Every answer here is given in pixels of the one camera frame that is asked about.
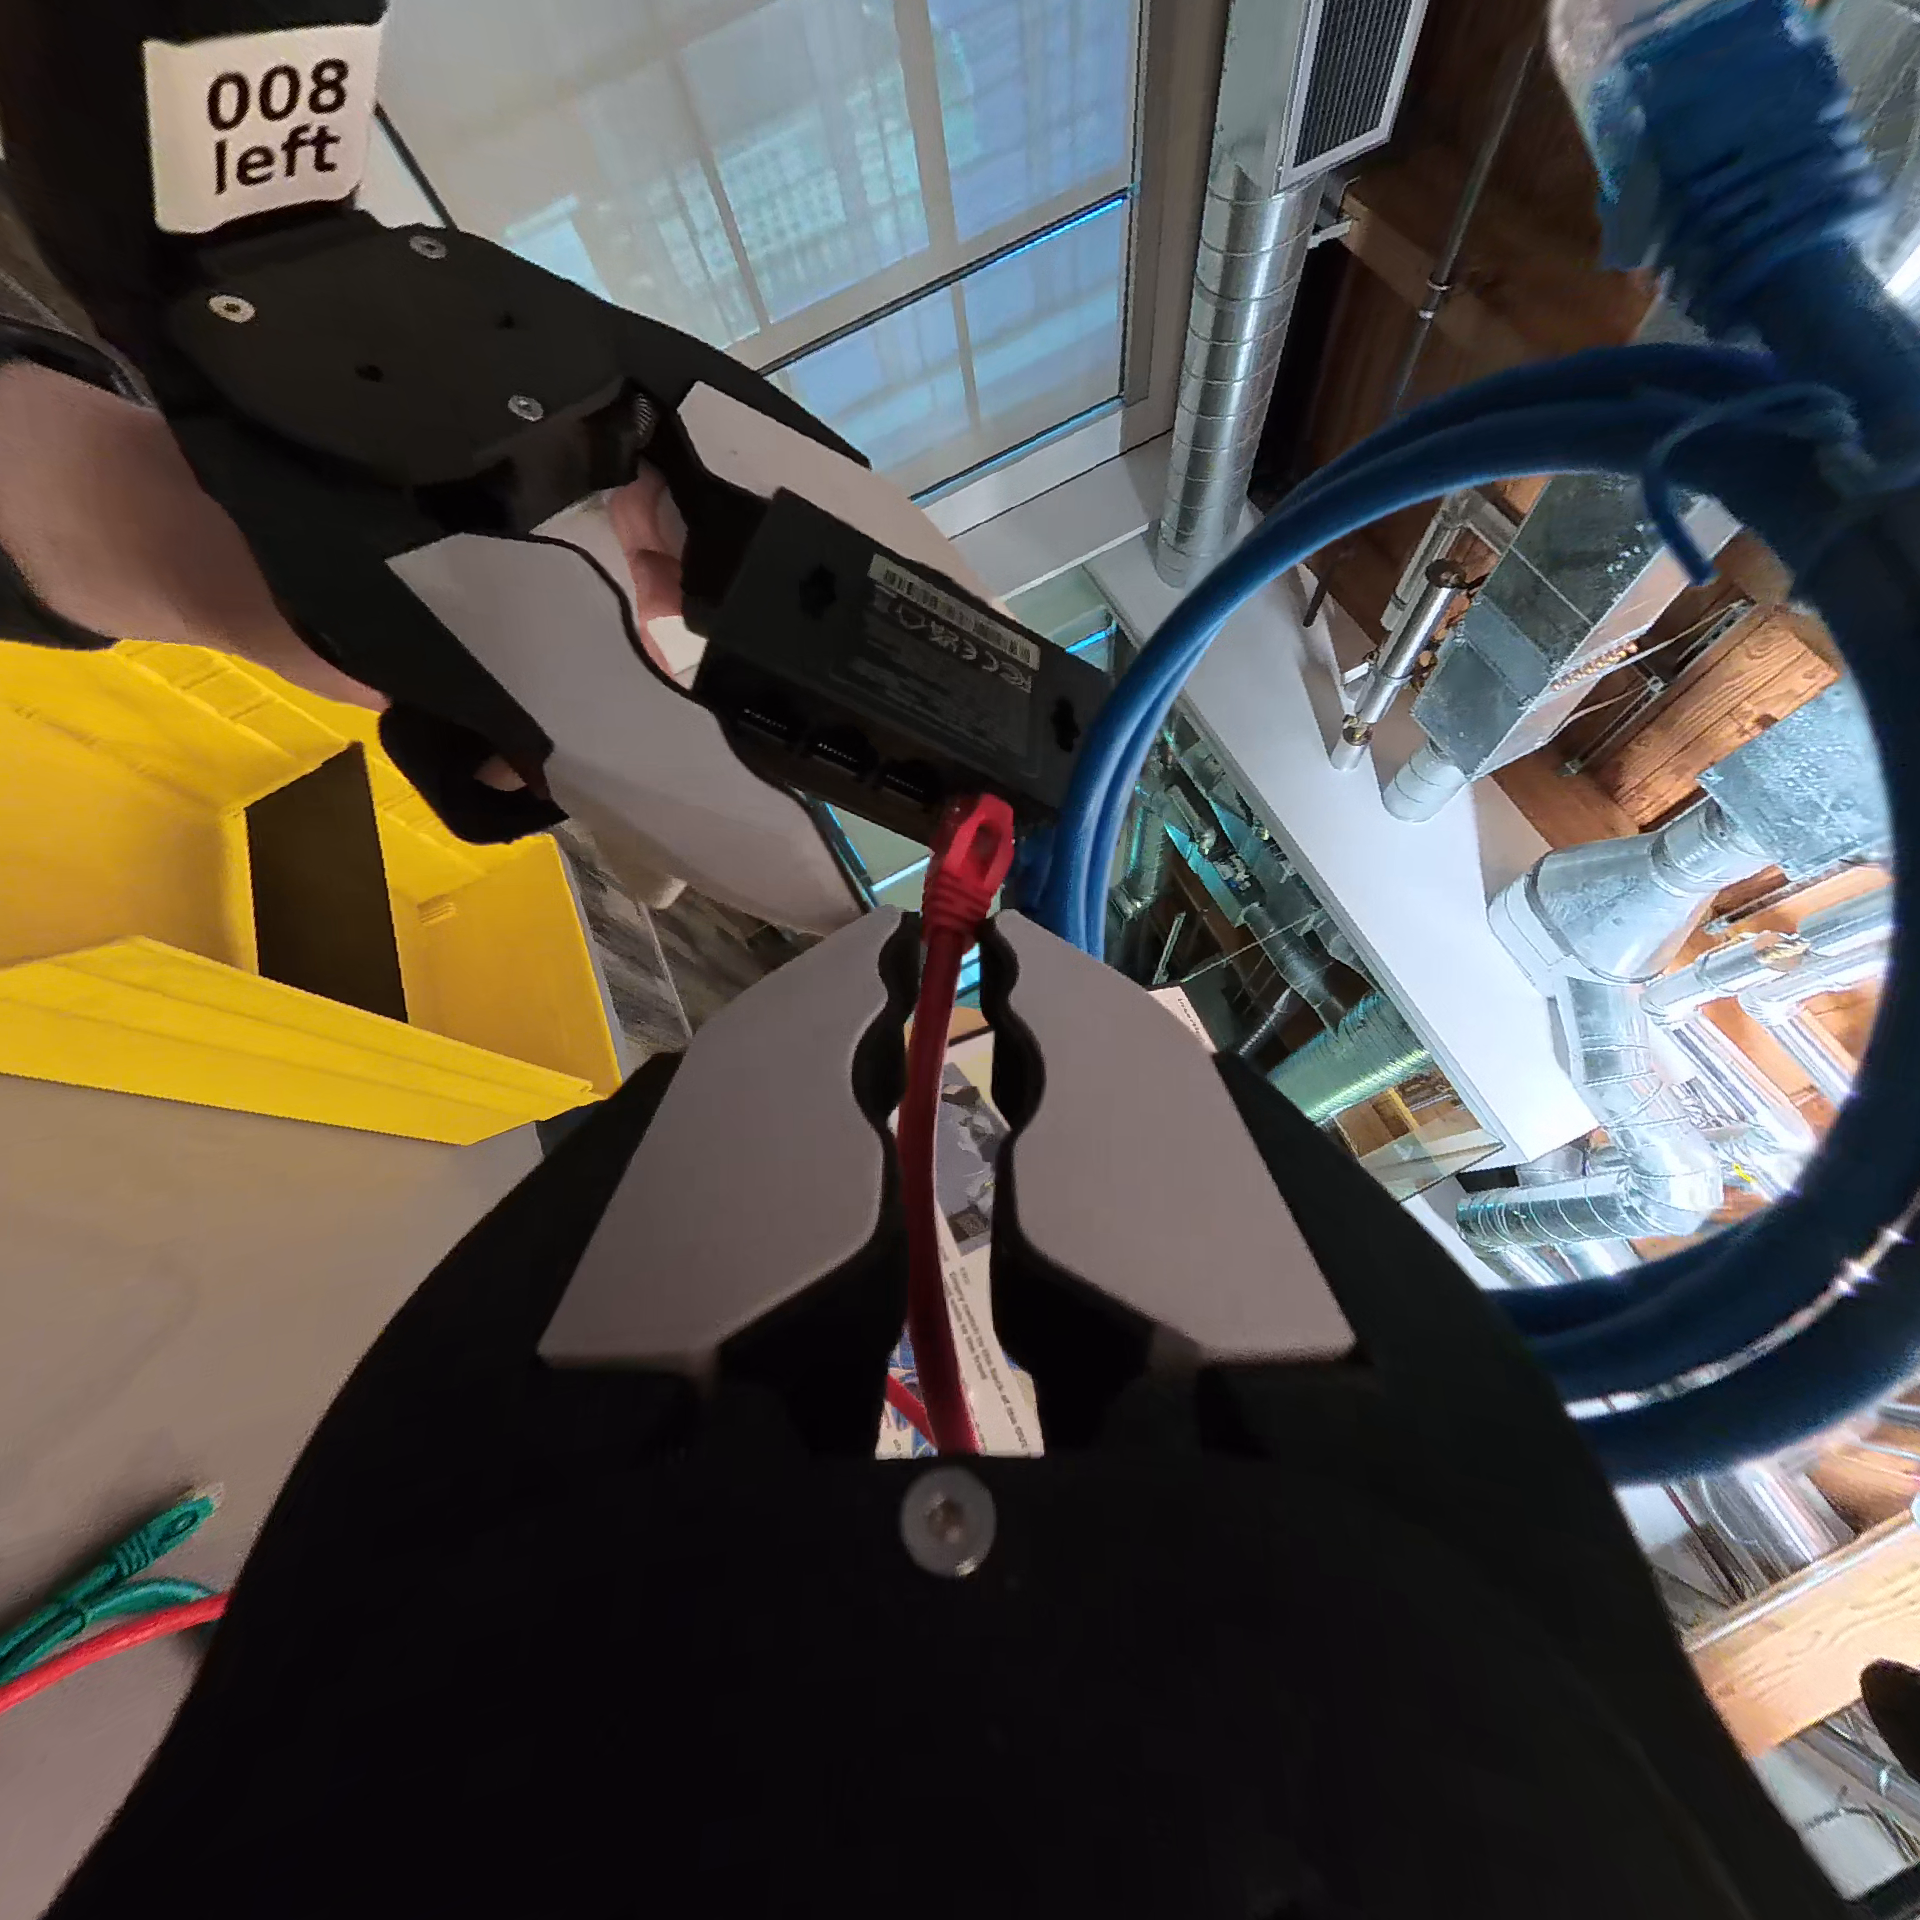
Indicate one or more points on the printed instruction poster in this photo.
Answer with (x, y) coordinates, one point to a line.
(968, 1140)

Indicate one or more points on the yellow plastic bin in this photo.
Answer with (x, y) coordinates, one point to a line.
(300, 1080)

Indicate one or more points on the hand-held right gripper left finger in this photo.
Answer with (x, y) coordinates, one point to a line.
(720, 1184)

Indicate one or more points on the silver spiral ventilation duct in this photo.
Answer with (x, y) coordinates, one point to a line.
(1231, 374)

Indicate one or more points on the black ethernet switch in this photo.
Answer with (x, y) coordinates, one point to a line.
(901, 629)

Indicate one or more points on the white vent grille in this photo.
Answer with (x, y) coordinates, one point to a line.
(1348, 89)

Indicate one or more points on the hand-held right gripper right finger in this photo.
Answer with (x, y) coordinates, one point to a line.
(1171, 1184)

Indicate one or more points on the person's left hand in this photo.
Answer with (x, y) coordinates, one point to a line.
(106, 523)

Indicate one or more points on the black bin divider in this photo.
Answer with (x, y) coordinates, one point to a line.
(322, 884)

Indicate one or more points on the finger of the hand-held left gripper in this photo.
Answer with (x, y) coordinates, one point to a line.
(523, 629)
(779, 451)

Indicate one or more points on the rectangular metal duct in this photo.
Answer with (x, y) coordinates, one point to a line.
(1515, 660)

